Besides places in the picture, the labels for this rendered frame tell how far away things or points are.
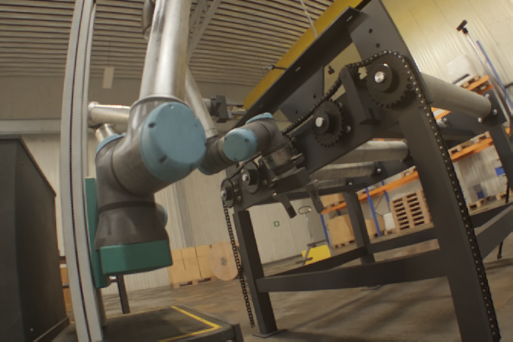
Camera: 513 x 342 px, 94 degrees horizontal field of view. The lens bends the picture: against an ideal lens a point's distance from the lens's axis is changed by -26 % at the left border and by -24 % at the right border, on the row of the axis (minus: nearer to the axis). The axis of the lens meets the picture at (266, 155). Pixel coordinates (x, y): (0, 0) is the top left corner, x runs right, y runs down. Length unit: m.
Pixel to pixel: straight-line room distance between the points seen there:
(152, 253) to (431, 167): 0.73
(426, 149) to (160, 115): 0.68
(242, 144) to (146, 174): 0.33
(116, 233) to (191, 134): 0.27
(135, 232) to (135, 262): 0.07
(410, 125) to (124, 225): 0.79
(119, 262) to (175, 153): 0.27
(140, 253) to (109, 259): 0.07
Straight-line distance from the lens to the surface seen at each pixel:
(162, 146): 0.58
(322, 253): 6.16
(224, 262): 7.83
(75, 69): 1.08
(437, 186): 0.88
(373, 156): 1.67
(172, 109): 0.62
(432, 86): 1.09
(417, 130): 0.90
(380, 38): 1.05
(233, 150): 0.87
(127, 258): 0.69
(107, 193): 0.75
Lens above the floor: 0.47
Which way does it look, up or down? 18 degrees up
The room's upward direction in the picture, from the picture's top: 14 degrees counter-clockwise
